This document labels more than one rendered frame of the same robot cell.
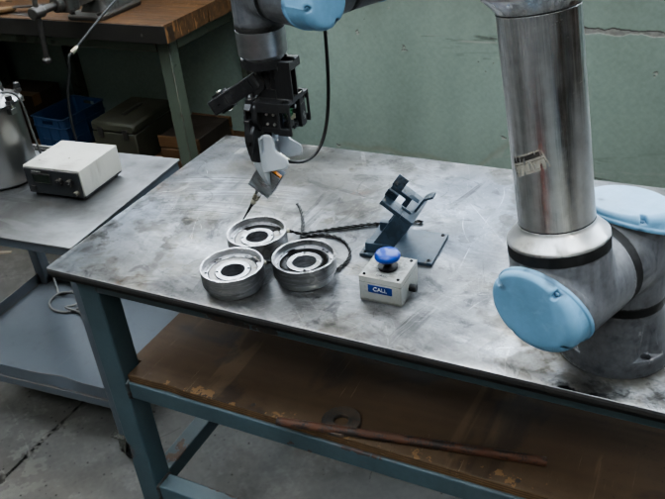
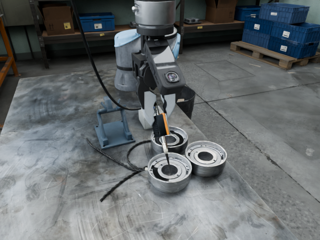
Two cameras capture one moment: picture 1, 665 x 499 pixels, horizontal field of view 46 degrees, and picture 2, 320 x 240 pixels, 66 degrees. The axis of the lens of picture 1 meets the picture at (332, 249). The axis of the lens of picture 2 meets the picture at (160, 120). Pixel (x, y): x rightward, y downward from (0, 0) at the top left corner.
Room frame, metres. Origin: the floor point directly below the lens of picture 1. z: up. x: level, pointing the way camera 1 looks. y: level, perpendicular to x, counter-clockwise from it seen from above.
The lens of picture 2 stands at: (1.53, 0.40, 1.24)
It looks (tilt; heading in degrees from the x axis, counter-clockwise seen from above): 31 degrees down; 221
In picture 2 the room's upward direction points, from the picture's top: straight up
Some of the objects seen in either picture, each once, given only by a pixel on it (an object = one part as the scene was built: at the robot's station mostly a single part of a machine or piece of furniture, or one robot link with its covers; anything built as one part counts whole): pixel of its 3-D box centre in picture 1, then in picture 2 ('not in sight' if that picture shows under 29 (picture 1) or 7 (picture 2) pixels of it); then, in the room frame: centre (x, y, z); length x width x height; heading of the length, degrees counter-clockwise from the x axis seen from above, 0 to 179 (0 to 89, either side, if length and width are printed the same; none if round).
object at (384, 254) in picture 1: (387, 264); not in sight; (1.01, -0.08, 0.85); 0.04 x 0.04 x 0.05
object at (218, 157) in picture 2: (233, 274); (205, 158); (1.08, 0.17, 0.82); 0.08 x 0.08 x 0.02
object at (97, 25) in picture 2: not in sight; (96, 22); (-0.88, -2.99, 0.56); 0.52 x 0.38 x 0.22; 148
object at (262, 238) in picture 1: (257, 241); (169, 172); (1.18, 0.13, 0.82); 0.10 x 0.10 x 0.04
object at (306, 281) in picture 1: (304, 265); (169, 141); (1.08, 0.05, 0.82); 0.10 x 0.10 x 0.04
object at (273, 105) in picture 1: (273, 93); (154, 55); (1.16, 0.07, 1.09); 0.09 x 0.08 x 0.12; 63
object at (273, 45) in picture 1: (262, 42); (153, 13); (1.17, 0.07, 1.17); 0.08 x 0.08 x 0.05
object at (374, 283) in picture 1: (391, 278); (151, 115); (1.01, -0.09, 0.82); 0.08 x 0.07 x 0.05; 61
